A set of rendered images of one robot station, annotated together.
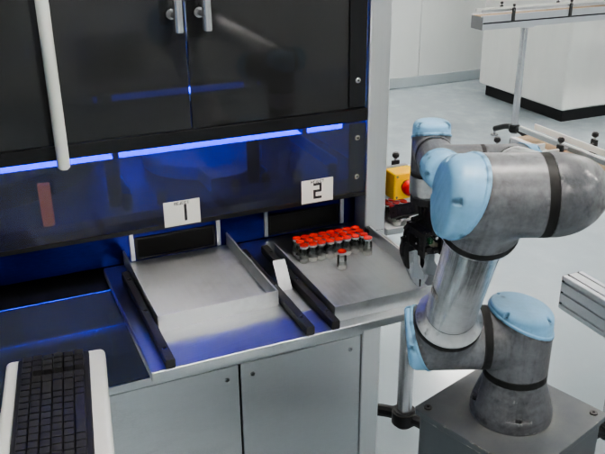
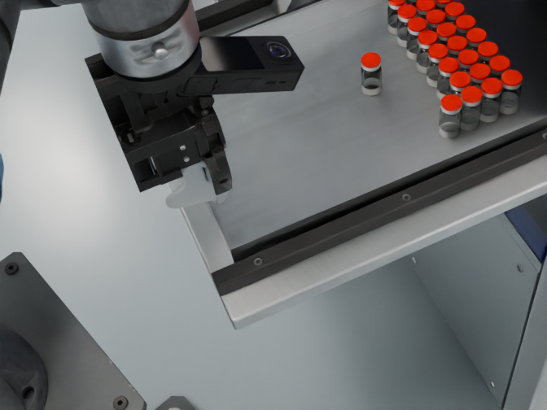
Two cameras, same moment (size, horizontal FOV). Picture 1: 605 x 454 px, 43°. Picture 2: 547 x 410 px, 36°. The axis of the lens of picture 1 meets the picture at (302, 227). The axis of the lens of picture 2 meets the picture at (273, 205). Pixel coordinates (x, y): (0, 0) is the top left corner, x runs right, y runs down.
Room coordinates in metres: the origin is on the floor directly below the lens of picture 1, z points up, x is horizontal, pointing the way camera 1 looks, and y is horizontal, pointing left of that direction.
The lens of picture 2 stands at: (1.61, -0.71, 1.58)
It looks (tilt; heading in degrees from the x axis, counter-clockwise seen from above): 55 degrees down; 100
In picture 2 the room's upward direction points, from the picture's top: 12 degrees counter-clockwise
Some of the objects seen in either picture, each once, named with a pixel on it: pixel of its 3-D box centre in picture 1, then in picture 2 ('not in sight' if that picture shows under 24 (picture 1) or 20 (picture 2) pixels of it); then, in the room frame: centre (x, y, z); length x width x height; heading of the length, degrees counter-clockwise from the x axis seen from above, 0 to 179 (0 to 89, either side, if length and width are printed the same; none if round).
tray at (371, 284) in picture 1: (354, 268); (338, 101); (1.59, -0.12, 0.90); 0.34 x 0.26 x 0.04; 23
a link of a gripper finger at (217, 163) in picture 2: not in sight; (211, 156); (1.48, -0.27, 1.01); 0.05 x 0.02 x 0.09; 113
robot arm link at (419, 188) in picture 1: (429, 185); (146, 29); (1.46, -0.26, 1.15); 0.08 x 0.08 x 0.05
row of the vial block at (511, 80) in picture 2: (326, 240); (470, 43); (1.74, -0.06, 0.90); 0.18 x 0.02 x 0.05; 113
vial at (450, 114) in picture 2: (367, 245); (450, 116); (1.70, -0.16, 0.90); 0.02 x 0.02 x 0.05
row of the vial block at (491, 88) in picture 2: (329, 244); (450, 50); (1.71, -0.07, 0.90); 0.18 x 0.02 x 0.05; 113
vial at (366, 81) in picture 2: (341, 259); (371, 75); (1.63, -0.09, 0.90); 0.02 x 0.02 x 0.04
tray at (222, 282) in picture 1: (196, 276); not in sight; (1.56, 0.24, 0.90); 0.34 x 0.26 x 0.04; 23
